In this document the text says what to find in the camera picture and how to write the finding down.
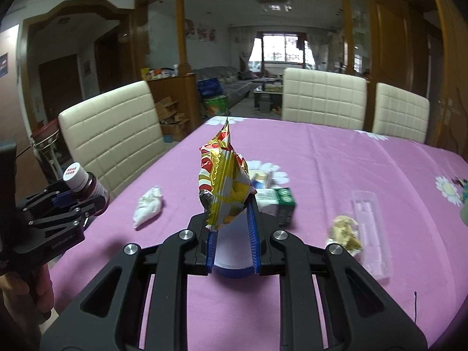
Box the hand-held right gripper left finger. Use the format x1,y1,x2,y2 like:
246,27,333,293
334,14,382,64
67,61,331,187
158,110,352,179
39,214,220,351

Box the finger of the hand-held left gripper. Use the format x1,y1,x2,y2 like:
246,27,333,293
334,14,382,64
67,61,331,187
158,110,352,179
15,180,79,213
26,195,107,234

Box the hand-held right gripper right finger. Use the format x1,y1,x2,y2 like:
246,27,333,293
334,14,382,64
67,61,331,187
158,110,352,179
246,195,428,351

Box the dark purple bottle white cap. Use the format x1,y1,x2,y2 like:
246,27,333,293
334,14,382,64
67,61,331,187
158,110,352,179
63,162,111,217

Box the yellow red snack bag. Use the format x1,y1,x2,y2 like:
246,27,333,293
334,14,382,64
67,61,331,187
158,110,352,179
197,117,257,232

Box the white tissue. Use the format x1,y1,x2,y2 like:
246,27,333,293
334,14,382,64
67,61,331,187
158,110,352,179
132,186,164,230

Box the small toy figurine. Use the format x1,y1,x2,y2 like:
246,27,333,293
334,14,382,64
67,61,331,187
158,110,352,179
325,215,363,257

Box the person's left hand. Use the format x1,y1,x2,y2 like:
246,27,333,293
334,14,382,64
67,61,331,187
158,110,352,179
0,263,55,340

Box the white bowl with blue rim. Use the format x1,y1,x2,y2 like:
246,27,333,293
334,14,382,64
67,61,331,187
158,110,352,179
214,215,255,279

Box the white green box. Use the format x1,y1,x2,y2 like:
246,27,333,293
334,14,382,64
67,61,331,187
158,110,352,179
255,189,282,217

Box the dark green box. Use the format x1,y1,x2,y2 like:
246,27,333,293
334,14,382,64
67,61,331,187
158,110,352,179
276,187,296,226

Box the blue white packet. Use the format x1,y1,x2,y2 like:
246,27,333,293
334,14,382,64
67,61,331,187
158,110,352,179
252,171,275,191

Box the red round stool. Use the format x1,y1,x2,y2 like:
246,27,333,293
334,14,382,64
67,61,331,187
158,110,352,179
31,119,71,184

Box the wide cream padded chair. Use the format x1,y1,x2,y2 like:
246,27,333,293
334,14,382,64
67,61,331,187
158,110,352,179
58,80,169,203

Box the pink floral tablecloth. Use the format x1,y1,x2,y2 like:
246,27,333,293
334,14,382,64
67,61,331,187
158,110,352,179
47,116,468,351

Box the dark wooden door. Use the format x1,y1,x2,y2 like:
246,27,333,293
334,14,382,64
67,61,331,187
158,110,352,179
38,54,80,125

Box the clear plastic tray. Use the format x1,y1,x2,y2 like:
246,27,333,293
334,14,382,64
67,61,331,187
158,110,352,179
351,190,394,282

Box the pile of cardboard boxes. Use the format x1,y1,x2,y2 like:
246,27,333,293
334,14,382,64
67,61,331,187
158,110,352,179
155,97,191,142

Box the green printed bag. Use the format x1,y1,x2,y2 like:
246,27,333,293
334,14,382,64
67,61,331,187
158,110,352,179
203,95,229,118

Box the dark coffee table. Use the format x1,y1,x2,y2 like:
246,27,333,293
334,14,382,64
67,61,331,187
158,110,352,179
253,80,284,112

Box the wooden partition cabinet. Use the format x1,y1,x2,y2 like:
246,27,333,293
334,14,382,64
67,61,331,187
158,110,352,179
146,73,200,142

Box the blue box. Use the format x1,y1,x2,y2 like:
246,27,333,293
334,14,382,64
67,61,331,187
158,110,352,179
197,79,223,98

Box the grey sofa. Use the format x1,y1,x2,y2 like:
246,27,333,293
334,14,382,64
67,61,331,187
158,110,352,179
192,66,254,109

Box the window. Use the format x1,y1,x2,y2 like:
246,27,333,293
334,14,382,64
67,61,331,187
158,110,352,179
250,33,317,72

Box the wooden column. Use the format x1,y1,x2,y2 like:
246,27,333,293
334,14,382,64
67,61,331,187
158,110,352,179
173,0,193,77
340,0,354,76

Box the ceiling light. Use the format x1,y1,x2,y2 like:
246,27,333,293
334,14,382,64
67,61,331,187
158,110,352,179
255,0,292,13

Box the light wooden door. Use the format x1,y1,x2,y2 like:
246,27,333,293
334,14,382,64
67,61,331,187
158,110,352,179
367,0,411,93

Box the red wall decorations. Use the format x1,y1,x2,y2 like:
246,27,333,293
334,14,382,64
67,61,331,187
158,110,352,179
185,20,216,41

